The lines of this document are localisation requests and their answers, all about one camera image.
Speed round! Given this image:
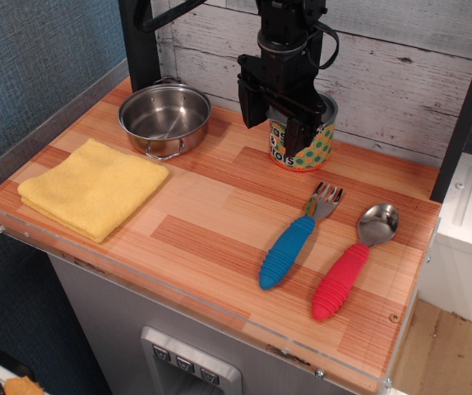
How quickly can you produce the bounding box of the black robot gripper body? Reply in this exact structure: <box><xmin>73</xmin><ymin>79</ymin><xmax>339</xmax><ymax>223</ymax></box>
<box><xmin>238</xmin><ymin>39</ymin><xmax>326</xmax><ymax>115</ymax></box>

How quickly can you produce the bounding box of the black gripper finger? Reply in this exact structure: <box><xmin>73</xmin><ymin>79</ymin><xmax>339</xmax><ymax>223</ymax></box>
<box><xmin>284</xmin><ymin>111</ymin><xmax>322</xmax><ymax>157</ymax></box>
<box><xmin>238</xmin><ymin>78</ymin><xmax>269</xmax><ymax>128</ymax></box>

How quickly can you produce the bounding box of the green dotted toy can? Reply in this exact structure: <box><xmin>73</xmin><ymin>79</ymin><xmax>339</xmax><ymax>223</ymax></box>
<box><xmin>266</xmin><ymin>93</ymin><xmax>338</xmax><ymax>172</ymax></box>

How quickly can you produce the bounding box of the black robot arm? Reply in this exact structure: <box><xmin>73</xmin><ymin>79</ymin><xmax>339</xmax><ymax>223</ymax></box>
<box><xmin>238</xmin><ymin>1</ymin><xmax>326</xmax><ymax>156</ymax></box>

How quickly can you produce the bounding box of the stainless steel pot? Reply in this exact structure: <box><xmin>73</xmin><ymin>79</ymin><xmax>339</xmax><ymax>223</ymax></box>
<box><xmin>118</xmin><ymin>83</ymin><xmax>211</xmax><ymax>160</ymax></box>

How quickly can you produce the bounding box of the yellow folded cloth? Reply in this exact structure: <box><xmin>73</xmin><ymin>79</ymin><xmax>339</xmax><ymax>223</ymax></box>
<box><xmin>17</xmin><ymin>139</ymin><xmax>169</xmax><ymax>243</ymax></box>

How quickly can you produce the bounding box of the white plastic cabinet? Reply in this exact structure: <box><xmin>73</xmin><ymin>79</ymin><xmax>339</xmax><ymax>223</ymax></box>
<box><xmin>419</xmin><ymin>154</ymin><xmax>472</xmax><ymax>322</ymax></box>

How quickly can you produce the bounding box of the grey dispenser button panel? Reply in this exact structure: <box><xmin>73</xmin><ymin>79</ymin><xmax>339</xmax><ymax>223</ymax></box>
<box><xmin>141</xmin><ymin>326</ymin><xmax>243</xmax><ymax>394</ymax></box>

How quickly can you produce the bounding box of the clear acrylic table guard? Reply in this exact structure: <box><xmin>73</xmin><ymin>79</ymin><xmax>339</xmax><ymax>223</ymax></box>
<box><xmin>0</xmin><ymin>62</ymin><xmax>400</xmax><ymax>394</ymax></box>

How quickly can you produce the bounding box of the orange object bottom left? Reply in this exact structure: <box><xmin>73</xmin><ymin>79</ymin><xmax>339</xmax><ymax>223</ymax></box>
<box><xmin>4</xmin><ymin>376</ymin><xmax>45</xmax><ymax>395</ymax></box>

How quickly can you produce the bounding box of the red handled spoon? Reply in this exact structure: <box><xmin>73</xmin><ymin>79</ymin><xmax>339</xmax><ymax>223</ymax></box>
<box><xmin>312</xmin><ymin>203</ymin><xmax>400</xmax><ymax>321</ymax></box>

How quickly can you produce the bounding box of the blue handled fork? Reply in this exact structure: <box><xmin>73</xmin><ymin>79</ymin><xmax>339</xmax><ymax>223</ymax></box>
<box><xmin>258</xmin><ymin>182</ymin><xmax>344</xmax><ymax>290</ymax></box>

